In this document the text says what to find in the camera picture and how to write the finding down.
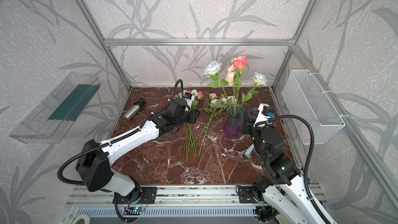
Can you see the peach rose stem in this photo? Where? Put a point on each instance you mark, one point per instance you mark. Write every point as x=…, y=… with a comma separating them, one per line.
x=230, y=79

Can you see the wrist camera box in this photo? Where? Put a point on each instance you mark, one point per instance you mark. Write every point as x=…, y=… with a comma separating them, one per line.
x=189, y=98
x=264, y=117

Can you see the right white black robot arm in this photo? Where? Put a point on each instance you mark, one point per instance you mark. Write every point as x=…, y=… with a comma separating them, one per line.
x=284, y=186

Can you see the pink red rose stem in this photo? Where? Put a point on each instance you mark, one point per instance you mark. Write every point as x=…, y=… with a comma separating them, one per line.
x=239, y=65

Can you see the flower bunch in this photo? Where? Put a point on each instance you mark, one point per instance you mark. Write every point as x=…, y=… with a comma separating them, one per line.
x=216, y=106
x=190, y=140

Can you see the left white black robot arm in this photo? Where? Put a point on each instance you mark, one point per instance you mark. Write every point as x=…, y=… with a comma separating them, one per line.
x=95, y=167

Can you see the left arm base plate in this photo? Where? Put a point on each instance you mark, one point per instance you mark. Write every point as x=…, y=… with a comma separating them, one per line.
x=146, y=195

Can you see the pink object in basket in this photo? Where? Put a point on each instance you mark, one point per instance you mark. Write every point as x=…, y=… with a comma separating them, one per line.
x=304, y=133

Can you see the white wire mesh basket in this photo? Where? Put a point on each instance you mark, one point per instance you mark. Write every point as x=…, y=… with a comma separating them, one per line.
x=304, y=97

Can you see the white rose stem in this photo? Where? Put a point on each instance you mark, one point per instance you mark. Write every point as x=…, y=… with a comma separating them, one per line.
x=259, y=80

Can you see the aluminium front rail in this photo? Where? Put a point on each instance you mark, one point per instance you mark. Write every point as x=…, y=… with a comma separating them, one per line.
x=167, y=195

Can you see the dark red glass vase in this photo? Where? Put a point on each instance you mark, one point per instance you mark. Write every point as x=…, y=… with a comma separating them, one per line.
x=165, y=100

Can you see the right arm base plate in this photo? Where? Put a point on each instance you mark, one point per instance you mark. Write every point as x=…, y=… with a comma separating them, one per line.
x=246, y=195

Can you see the silver spray bottle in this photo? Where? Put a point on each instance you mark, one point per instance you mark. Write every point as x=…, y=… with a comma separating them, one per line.
x=134, y=109

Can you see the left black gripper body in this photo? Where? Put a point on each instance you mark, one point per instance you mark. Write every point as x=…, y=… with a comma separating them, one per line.
x=191, y=115

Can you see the clear plastic wall tray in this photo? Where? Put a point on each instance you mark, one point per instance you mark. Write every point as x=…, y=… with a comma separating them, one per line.
x=49, y=122

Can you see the light blue handled tool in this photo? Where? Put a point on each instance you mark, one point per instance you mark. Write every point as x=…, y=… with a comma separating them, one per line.
x=249, y=150

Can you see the white tape roll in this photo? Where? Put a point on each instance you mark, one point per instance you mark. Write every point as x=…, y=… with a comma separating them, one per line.
x=82, y=219

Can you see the green circuit board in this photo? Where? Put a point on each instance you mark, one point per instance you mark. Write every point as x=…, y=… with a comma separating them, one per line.
x=134, y=210

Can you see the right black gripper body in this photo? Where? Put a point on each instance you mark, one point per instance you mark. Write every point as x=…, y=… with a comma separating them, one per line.
x=249, y=125

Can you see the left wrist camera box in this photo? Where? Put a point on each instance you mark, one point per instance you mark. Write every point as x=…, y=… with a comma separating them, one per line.
x=189, y=98

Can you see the pale blue rose stem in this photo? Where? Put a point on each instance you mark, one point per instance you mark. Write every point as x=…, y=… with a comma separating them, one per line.
x=212, y=71

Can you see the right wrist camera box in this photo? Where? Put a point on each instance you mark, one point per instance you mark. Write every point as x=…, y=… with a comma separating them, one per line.
x=264, y=117

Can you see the purple blue glass vase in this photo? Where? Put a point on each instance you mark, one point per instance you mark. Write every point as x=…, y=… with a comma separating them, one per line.
x=234, y=122

